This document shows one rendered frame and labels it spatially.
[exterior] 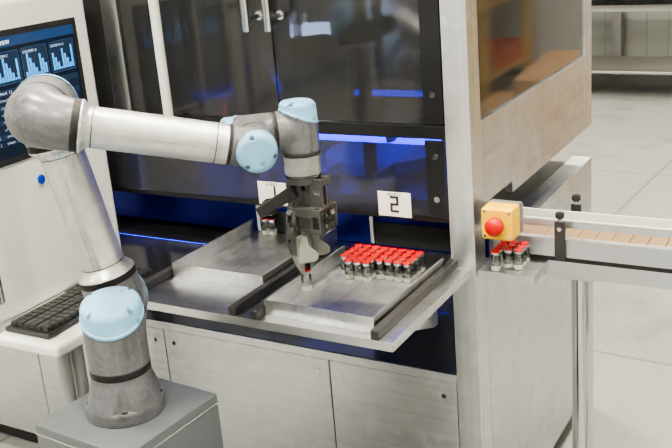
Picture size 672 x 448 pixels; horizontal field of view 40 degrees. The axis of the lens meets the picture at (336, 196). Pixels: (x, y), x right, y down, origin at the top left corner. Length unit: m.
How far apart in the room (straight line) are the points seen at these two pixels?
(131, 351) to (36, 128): 0.44
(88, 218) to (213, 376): 0.96
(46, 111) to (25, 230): 0.74
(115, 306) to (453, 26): 0.90
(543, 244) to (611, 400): 1.32
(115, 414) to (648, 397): 2.11
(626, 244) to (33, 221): 1.40
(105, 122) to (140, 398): 0.52
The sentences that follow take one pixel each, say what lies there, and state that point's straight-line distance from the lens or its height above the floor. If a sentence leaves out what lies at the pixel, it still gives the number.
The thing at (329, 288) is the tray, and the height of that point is 0.88.
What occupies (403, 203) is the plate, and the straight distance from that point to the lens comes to 2.14.
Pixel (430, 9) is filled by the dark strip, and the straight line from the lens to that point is 2.02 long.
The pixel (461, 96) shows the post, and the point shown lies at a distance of 2.02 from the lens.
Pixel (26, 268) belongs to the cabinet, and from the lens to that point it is 2.39.
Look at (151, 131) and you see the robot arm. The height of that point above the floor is 1.33.
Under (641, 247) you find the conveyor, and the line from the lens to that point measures 2.11.
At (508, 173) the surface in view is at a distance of 2.28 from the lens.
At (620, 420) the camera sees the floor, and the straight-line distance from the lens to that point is 3.29.
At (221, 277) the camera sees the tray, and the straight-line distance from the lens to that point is 2.16.
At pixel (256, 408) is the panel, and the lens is 2.64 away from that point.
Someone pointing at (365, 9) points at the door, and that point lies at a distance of 2.09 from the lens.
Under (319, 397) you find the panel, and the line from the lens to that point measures 2.50.
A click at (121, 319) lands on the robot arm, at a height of 1.00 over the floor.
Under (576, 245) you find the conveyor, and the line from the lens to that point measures 2.15.
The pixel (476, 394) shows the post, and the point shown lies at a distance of 2.27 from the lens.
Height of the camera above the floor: 1.67
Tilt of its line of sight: 17 degrees down
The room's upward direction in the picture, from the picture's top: 5 degrees counter-clockwise
